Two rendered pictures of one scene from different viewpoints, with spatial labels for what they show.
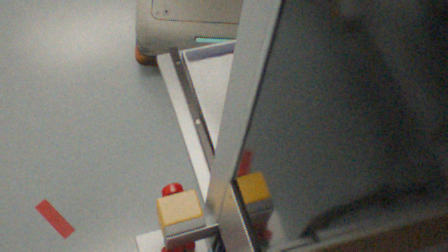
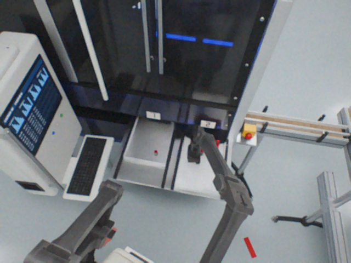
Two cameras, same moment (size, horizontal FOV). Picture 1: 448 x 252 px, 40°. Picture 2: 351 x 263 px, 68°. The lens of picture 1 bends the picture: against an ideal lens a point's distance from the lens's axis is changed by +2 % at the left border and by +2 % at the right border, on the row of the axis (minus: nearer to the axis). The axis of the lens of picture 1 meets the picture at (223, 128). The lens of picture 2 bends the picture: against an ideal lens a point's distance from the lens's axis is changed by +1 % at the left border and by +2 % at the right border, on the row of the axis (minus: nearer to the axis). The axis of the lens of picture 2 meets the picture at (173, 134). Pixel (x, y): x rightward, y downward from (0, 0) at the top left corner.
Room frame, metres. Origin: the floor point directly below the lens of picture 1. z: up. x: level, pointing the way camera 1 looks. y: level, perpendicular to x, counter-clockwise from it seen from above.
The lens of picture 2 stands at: (1.36, 0.22, 2.28)
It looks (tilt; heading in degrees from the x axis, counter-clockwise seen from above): 57 degrees down; 217
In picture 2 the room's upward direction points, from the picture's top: 2 degrees clockwise
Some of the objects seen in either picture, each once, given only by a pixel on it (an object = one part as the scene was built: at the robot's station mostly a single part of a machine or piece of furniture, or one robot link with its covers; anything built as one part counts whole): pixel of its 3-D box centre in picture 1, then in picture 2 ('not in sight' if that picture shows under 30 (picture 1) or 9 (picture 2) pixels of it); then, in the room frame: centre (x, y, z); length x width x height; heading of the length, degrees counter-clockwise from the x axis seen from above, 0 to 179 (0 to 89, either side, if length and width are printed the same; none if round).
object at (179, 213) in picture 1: (180, 217); (248, 130); (0.36, 0.04, 0.99); 0.08 x 0.07 x 0.07; 28
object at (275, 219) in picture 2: not in sight; (304, 222); (0.19, 0.75, 0.07); 0.50 x 0.08 x 0.14; 118
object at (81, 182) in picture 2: not in sight; (88, 164); (1.11, -0.64, 0.82); 0.40 x 0.14 x 0.02; 32
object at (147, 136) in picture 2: not in sight; (151, 137); (0.74, -0.42, 0.90); 0.34 x 0.26 x 0.04; 28
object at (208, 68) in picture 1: (260, 106); (201, 163); (0.68, -0.07, 0.90); 0.34 x 0.26 x 0.04; 27
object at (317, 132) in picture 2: not in sight; (290, 126); (0.10, 0.23, 0.92); 0.69 x 0.16 x 0.16; 118
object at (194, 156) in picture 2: not in sight; (194, 151); (0.76, -0.09, 1.12); 0.10 x 0.07 x 0.07; 35
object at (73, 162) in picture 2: not in sight; (84, 165); (1.12, -0.66, 0.79); 0.45 x 0.28 x 0.03; 32
